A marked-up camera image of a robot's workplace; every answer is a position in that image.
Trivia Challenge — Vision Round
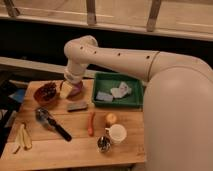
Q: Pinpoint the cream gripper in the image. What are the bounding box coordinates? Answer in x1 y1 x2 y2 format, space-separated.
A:
60 67 85 99

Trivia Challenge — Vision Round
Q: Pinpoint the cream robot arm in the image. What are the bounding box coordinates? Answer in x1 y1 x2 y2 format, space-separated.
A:
64 36 213 171

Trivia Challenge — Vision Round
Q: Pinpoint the purple bowl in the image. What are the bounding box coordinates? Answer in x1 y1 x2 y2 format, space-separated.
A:
70 83 82 96

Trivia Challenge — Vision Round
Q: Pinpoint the brown bowl with contents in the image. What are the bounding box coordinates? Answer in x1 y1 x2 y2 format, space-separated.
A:
33 82 57 106

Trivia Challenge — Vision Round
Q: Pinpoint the orange carrot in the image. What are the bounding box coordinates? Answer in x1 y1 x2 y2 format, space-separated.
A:
87 112 95 136

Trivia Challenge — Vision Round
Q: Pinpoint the green plastic tray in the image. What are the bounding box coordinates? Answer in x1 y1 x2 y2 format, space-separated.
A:
91 72 143 108

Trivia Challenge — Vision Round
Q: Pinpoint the light blue sponge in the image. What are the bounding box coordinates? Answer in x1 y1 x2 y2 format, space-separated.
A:
96 92 113 102

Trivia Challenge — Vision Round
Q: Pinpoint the blue object at left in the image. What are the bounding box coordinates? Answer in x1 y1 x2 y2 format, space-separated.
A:
11 89 26 103

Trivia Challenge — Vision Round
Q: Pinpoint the white crumpled cloth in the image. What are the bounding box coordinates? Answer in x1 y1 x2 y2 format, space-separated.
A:
110 82 132 98

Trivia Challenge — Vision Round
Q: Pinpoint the small yellow orange fruit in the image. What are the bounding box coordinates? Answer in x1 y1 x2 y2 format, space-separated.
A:
105 113 118 126

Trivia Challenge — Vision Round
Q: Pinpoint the white mug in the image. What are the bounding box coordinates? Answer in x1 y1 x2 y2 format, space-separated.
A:
106 124 127 144

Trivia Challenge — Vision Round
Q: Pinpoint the ice cream scoop black handle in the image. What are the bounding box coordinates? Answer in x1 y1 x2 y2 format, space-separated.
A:
35 107 72 141

